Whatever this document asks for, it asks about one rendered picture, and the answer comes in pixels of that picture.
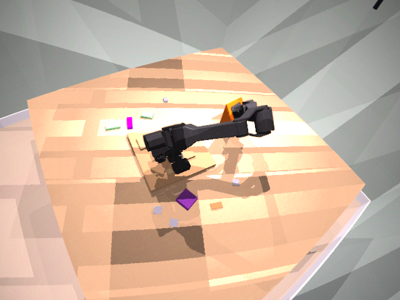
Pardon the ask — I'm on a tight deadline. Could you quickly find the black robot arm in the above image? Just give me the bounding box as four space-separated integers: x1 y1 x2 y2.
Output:
142 99 275 163

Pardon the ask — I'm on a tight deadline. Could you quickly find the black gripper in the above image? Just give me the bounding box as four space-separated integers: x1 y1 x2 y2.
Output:
167 151 191 175

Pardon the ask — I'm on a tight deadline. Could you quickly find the light green flat rectangular block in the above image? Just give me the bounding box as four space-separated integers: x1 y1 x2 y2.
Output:
141 111 154 120

